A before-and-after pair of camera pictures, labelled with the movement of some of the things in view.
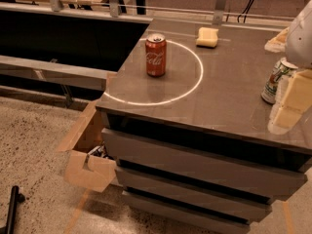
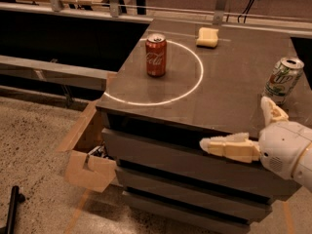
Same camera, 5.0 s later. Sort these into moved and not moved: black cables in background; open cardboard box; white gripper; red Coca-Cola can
Moved: white gripper
Not moved: open cardboard box; black cables in background; red Coca-Cola can
